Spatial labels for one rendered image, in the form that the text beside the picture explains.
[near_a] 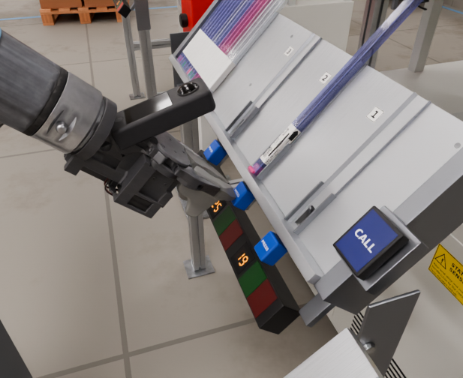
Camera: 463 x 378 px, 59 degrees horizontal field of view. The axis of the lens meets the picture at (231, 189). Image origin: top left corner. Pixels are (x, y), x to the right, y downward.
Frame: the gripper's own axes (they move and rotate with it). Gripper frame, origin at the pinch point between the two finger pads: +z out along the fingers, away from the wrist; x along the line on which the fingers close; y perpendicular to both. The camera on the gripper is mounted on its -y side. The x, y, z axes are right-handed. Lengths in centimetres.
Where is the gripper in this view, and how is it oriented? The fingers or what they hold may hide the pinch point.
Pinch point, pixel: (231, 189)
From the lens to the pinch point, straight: 54.2
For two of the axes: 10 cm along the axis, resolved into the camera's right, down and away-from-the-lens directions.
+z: 6.9, 4.1, 6.0
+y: -6.5, 7.1, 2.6
